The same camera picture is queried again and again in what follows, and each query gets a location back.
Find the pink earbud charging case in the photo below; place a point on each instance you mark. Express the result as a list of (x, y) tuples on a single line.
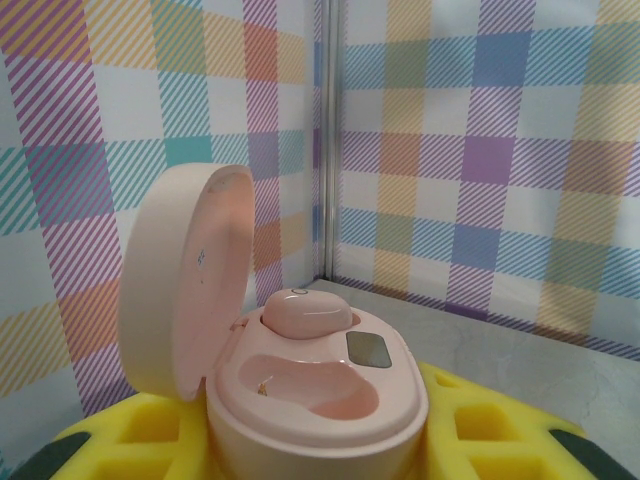
[(320, 425)]

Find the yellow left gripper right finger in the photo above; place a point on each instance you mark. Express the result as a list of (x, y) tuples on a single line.
[(500, 440)]

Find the aluminium frame post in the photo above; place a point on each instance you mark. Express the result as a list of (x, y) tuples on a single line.
[(331, 150)]

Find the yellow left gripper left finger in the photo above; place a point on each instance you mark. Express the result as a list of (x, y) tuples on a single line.
[(150, 445)]

